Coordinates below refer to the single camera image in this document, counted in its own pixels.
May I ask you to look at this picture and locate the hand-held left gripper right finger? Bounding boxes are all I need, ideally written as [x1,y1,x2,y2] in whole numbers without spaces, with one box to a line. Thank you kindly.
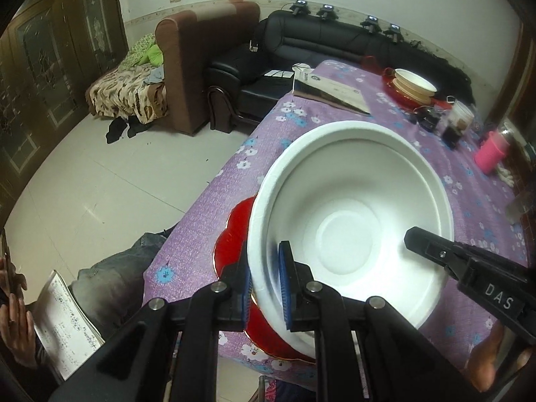
[277,241,478,402]

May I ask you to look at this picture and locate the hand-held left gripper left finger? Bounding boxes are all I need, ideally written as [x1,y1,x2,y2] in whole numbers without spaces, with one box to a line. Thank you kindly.
[50,241,253,402]

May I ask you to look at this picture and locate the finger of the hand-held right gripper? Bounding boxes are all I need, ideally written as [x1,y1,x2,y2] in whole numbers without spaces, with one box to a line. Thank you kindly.
[404,226,529,282]

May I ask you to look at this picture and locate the large red plate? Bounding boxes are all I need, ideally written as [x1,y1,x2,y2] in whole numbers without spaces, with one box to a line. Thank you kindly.
[213,196,319,363]

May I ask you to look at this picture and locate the large white foam bowl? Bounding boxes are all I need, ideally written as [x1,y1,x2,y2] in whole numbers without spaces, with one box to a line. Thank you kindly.
[247,120,455,343]

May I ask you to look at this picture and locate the red plate under bowls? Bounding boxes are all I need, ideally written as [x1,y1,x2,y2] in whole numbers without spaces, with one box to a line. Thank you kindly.
[381,67,441,108]

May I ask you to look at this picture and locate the person's right hand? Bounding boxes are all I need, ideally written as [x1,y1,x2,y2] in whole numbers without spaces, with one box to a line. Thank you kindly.
[469,323,534,393]

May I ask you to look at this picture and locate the purple floral tablecloth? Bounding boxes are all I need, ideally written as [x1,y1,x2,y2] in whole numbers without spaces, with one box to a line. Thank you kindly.
[142,59,529,377]

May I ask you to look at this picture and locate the white gloves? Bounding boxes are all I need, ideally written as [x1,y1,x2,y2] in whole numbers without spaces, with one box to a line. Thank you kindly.
[496,166,517,187]

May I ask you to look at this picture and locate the pink plastic cup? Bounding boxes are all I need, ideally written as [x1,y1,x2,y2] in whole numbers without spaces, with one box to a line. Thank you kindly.
[474,129,514,175]

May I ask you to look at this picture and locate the dark brown cup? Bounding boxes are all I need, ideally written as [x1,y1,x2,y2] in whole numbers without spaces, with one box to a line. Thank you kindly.
[441,118,462,148]

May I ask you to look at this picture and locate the wooden chair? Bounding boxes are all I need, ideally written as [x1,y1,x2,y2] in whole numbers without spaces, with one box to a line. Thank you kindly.
[501,109,536,193]

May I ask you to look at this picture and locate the clear cup with drink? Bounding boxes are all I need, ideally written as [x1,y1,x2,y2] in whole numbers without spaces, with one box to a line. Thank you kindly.
[450,100,475,130]

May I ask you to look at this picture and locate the beige bowl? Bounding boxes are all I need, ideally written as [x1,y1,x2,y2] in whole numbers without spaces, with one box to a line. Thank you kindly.
[396,86,434,105]

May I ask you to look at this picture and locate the cream bowl with white rim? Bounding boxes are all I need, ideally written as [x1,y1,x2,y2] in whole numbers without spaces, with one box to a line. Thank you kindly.
[394,68,437,95]

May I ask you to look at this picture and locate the large thin book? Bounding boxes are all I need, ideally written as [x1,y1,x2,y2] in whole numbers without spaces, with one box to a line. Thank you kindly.
[292,70,372,116]

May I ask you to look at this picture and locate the black cloth on floor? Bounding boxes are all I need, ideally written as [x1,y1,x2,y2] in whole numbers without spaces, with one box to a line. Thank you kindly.
[105,116,148,144]

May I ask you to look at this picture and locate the black leather sofa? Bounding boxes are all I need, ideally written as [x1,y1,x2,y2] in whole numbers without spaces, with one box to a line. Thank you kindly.
[207,9,476,135]

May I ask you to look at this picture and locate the leaf patterned blanket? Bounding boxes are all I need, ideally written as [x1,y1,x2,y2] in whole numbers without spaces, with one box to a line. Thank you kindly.
[86,66,171,125]

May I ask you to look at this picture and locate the brown armchair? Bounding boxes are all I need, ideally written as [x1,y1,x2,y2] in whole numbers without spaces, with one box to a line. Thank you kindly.
[154,1,261,137]

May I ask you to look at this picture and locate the green pillow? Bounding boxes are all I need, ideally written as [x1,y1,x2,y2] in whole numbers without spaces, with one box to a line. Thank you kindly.
[125,32,165,68]

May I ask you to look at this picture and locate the wooden glass-door cabinet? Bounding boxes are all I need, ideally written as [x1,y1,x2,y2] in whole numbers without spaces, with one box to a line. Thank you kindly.
[0,0,129,219]

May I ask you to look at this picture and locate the wooden door frame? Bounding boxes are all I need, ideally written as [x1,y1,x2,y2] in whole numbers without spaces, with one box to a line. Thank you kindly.
[481,17,536,143]

